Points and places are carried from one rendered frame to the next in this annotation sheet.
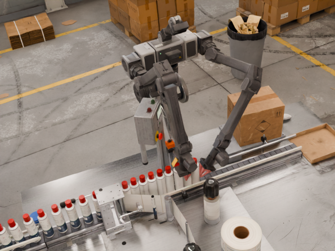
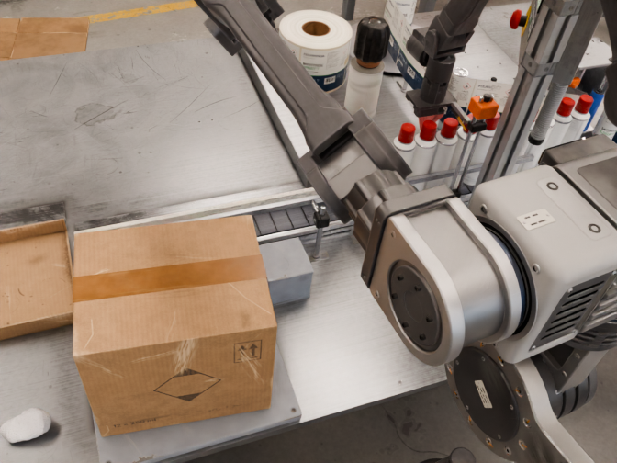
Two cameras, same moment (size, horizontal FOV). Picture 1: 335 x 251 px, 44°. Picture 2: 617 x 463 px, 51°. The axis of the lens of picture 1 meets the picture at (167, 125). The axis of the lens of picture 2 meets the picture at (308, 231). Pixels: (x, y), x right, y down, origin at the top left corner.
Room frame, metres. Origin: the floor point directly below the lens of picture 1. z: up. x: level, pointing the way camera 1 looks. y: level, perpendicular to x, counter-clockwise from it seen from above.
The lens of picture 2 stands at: (2.83, -0.47, 1.94)
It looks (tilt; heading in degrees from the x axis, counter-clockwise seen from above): 47 degrees down; 172
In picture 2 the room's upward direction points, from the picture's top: 7 degrees clockwise
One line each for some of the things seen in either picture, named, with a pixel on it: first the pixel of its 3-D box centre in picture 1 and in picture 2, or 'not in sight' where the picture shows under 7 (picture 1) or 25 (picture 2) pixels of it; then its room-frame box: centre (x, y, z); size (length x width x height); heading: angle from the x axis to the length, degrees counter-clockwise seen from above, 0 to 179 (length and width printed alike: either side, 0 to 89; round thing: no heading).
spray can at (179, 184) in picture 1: (178, 176); (441, 156); (1.71, -0.03, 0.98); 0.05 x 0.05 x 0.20
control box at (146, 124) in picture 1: (149, 121); (561, 13); (1.76, 0.09, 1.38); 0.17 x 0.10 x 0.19; 162
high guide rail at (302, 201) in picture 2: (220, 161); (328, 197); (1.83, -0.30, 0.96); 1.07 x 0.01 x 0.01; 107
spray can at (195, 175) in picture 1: (195, 171); (399, 162); (1.74, -0.13, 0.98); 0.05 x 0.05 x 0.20
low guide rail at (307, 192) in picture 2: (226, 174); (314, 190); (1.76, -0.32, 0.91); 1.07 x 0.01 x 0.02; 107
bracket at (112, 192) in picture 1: (109, 193); (588, 52); (1.49, 0.34, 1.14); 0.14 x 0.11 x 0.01; 107
